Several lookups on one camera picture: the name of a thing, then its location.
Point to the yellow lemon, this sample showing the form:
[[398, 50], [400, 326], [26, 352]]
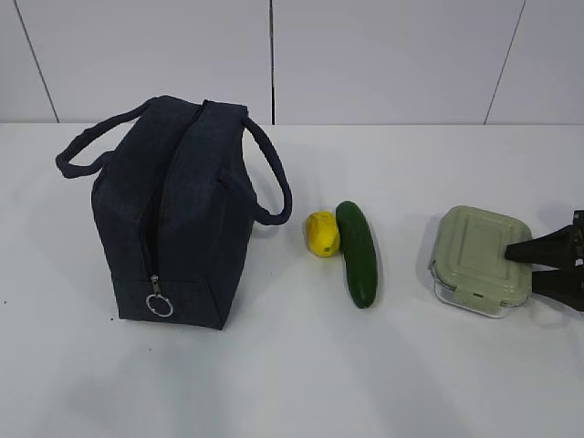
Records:
[[322, 234]]

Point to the dark navy lunch bag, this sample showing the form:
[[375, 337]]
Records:
[[177, 189]]

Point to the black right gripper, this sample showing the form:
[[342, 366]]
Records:
[[563, 247]]

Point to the glass container with green lid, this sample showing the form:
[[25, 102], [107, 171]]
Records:
[[468, 263]]

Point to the green cucumber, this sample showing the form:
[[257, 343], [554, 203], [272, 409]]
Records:
[[358, 249]]

